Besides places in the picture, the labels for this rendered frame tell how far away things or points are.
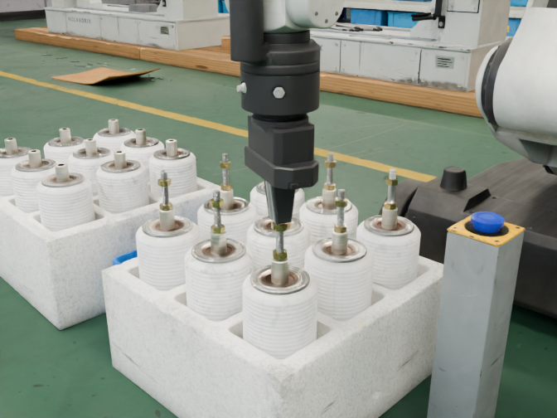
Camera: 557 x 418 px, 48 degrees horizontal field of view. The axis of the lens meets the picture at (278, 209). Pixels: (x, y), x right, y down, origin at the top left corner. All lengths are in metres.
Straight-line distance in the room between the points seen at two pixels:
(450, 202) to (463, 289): 0.42
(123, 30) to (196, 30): 0.59
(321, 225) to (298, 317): 0.25
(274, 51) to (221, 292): 0.34
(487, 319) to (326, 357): 0.20
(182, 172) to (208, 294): 0.47
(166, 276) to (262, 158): 0.30
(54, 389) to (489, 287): 0.67
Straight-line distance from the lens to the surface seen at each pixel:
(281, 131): 0.68
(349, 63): 3.20
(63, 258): 1.16
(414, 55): 3.00
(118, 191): 1.22
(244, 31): 0.65
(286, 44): 0.67
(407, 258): 0.94
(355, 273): 0.84
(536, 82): 1.00
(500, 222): 0.81
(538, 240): 1.15
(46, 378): 1.11
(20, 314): 1.30
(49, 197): 1.17
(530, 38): 1.05
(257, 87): 0.67
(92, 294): 1.22
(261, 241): 0.91
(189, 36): 4.18
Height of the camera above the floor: 0.63
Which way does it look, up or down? 22 degrees down
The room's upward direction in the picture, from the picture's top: straight up
